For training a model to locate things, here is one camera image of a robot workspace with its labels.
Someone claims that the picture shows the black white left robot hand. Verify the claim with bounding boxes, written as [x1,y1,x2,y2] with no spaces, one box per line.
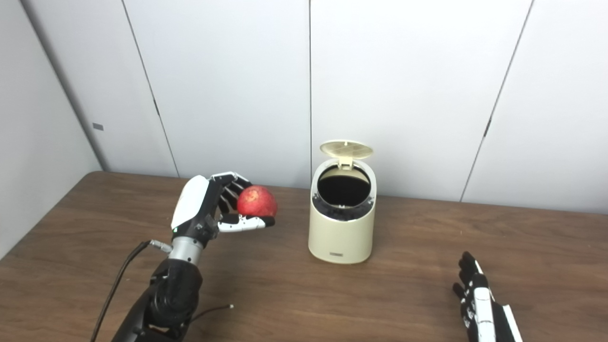
[171,172,276,247]

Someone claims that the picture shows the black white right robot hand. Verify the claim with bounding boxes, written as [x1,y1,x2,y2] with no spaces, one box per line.
[452,252,523,342]

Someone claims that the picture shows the red apple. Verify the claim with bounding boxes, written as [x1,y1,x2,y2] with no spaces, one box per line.
[237,186,278,218]

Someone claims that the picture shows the cream-colored bin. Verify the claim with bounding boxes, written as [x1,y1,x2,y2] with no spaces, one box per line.
[308,158,377,265]

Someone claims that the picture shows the cream round bin lid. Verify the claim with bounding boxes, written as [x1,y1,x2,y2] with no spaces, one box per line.
[320,140,374,169]

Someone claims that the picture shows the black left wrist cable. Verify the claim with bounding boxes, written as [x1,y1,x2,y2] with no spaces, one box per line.
[90,240,172,342]

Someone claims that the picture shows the thin black loose cable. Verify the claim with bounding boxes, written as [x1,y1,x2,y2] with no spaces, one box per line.
[190,304,234,324]

